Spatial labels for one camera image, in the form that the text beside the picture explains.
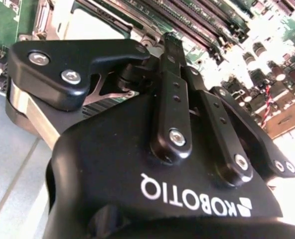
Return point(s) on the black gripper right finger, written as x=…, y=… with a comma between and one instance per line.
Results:
x=219, y=139

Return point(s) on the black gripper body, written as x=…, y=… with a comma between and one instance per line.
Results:
x=112, y=174

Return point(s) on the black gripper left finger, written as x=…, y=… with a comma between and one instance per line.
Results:
x=172, y=112

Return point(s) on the CPU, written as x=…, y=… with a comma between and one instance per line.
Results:
x=87, y=27

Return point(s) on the metal socket cover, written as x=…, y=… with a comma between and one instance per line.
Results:
x=44, y=17

